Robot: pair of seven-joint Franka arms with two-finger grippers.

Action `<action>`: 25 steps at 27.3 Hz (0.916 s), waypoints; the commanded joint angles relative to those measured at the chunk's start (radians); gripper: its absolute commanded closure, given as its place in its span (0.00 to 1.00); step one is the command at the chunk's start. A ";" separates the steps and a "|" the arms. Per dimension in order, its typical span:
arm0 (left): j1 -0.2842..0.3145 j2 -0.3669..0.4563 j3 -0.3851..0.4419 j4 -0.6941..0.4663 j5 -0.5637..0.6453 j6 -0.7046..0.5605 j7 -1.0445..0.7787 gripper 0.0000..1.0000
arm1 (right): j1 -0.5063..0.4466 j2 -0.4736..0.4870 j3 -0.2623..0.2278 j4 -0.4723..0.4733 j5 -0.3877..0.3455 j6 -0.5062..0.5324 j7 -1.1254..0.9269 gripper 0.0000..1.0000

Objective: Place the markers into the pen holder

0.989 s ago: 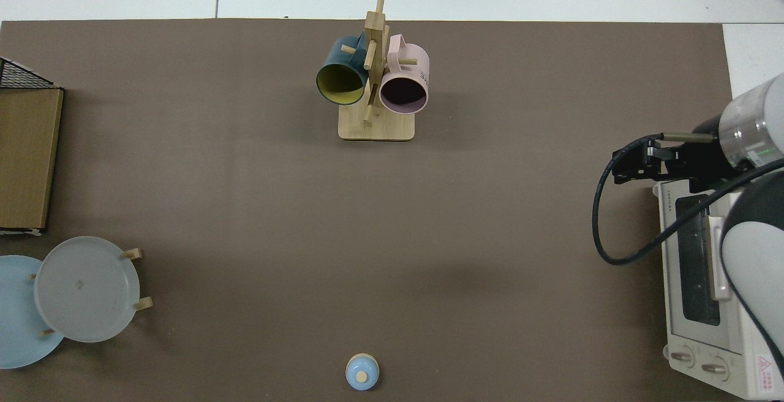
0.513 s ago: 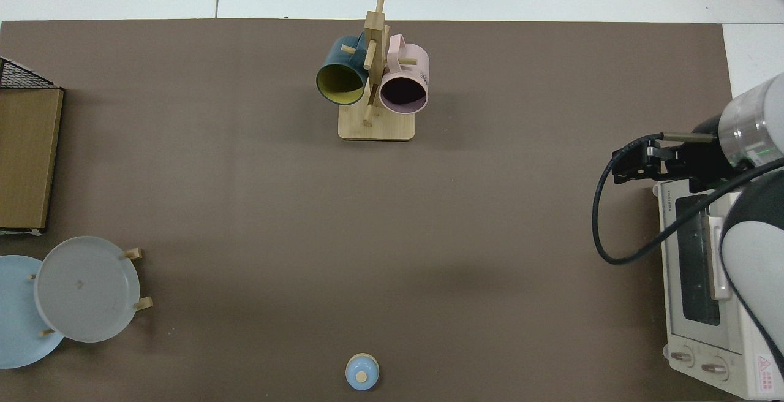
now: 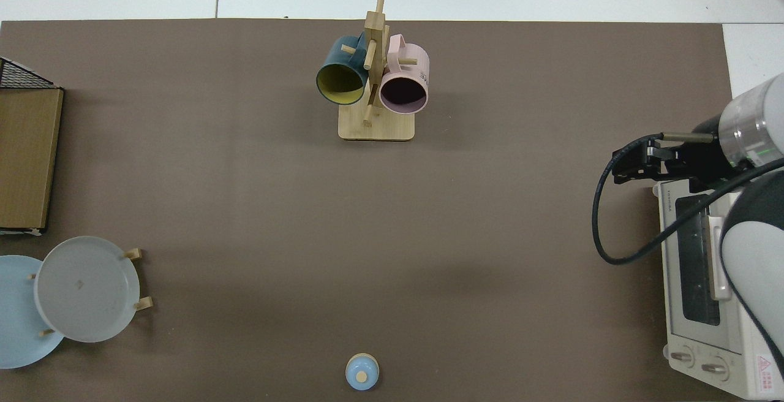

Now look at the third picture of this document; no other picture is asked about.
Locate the small blue round holder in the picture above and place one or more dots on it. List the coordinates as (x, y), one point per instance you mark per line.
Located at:
(355, 380)

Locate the wooden cup stand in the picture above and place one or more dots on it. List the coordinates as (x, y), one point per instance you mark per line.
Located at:
(376, 127)

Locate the grey plate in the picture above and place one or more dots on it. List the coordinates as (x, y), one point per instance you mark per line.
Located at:
(86, 292)

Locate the pink mug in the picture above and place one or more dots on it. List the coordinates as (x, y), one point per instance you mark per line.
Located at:
(404, 95)

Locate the wooden plate rack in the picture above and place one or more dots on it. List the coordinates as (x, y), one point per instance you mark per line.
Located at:
(133, 254)

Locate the light blue plate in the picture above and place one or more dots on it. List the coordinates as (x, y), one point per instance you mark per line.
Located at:
(18, 316)

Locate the pale toaster oven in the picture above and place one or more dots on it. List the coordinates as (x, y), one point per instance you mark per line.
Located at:
(698, 341)

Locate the dark teal mug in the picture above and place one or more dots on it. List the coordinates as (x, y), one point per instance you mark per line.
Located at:
(331, 59)

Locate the brown table cloth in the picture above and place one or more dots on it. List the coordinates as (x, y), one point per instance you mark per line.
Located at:
(245, 206)

